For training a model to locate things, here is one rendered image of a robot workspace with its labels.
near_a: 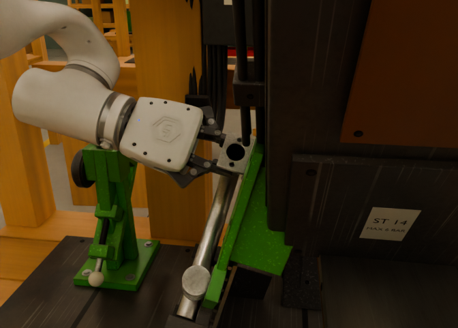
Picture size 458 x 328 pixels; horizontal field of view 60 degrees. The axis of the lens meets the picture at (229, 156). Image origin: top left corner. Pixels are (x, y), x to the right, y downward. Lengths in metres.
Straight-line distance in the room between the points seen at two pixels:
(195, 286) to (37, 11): 0.39
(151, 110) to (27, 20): 0.19
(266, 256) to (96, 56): 0.38
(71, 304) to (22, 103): 0.39
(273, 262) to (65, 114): 0.34
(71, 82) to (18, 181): 0.51
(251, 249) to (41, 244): 0.65
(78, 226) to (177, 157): 0.59
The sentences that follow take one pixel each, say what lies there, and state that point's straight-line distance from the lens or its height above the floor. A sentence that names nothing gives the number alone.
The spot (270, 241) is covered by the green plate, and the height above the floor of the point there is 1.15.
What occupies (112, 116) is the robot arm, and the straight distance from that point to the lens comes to 0.57.
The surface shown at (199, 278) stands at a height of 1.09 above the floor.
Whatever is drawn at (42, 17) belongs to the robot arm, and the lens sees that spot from 0.55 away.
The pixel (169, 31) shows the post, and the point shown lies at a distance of 0.81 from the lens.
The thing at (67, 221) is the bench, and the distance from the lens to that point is 1.13.
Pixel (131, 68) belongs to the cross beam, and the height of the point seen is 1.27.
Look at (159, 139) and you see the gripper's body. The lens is 0.56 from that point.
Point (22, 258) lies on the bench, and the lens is 1.03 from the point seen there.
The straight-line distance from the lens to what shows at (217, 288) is 0.52.
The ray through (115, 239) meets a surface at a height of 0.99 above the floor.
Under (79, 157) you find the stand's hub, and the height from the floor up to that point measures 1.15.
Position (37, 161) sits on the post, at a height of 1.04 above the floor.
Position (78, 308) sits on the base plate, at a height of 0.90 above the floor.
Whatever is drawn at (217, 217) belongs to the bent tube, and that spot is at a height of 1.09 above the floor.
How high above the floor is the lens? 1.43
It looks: 23 degrees down
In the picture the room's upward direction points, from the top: straight up
